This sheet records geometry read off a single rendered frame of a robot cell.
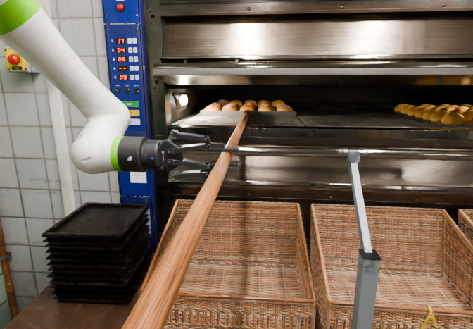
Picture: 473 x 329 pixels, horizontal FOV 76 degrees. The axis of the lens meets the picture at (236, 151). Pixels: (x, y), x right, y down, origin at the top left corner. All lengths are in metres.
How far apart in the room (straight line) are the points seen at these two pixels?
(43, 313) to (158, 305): 1.12
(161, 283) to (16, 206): 1.61
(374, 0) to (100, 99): 1.05
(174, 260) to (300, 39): 1.11
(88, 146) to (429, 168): 1.29
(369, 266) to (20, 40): 0.94
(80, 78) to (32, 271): 1.35
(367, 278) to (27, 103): 1.51
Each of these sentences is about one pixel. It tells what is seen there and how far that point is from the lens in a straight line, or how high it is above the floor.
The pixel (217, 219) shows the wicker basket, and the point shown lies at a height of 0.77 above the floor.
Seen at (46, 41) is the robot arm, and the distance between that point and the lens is 0.82.
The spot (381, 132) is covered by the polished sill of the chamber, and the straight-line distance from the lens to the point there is 1.40.
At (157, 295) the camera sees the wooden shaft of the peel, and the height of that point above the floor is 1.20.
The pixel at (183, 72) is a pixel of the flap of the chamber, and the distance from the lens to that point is 1.19.
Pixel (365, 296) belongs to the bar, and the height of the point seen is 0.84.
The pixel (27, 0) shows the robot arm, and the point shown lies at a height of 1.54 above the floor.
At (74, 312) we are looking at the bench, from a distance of 1.35.
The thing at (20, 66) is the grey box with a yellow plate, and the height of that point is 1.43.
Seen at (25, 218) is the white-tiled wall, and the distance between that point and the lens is 1.87.
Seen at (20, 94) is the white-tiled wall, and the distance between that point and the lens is 1.70.
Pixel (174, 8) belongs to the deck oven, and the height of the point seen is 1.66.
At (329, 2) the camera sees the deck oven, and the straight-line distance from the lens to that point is 1.36.
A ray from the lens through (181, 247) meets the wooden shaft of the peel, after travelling 0.35.
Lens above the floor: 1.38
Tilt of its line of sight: 13 degrees down
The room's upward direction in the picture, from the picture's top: straight up
